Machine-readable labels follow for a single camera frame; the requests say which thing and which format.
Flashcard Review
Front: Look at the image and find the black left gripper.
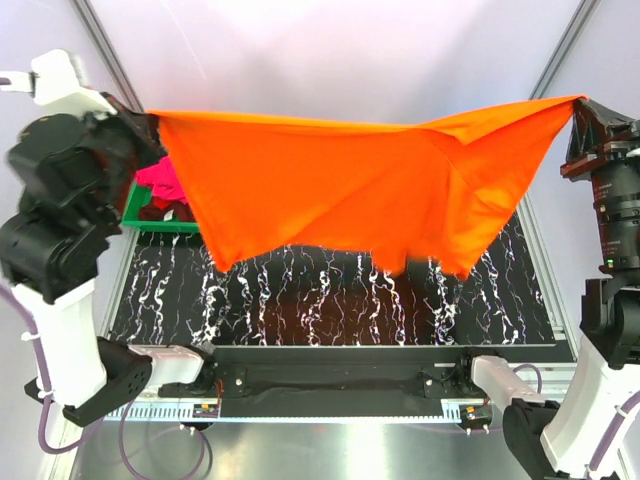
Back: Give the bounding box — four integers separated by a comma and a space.
71, 89, 168, 226

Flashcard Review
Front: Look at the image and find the orange t shirt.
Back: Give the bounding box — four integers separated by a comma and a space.
158, 96, 575, 278

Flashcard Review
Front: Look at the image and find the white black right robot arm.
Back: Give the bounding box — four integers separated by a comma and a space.
453, 98, 639, 479

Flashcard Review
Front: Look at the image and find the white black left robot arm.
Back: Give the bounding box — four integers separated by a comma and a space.
1, 96, 216, 427

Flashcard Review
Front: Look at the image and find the pink t shirt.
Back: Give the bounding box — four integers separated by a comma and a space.
135, 156, 188, 204

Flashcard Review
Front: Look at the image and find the green plastic bin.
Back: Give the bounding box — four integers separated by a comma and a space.
121, 182, 199, 234

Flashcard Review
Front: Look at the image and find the dark maroon t shirt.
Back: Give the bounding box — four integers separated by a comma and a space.
138, 197, 195, 223

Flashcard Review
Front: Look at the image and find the left connector box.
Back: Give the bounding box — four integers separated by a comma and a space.
192, 403, 219, 418

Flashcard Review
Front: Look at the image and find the connector box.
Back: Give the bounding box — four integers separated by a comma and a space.
192, 403, 219, 418
461, 403, 493, 424

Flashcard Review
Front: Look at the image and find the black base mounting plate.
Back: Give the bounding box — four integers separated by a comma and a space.
199, 347, 481, 419

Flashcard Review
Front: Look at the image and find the right connector box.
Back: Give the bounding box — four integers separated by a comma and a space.
461, 403, 493, 424

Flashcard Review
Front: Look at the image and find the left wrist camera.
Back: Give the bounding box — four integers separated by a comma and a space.
1, 49, 117, 118

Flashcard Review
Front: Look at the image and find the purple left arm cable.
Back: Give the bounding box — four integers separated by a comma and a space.
0, 284, 217, 479

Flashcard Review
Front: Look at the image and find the aluminium frame rail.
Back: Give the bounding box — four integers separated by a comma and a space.
64, 363, 611, 424

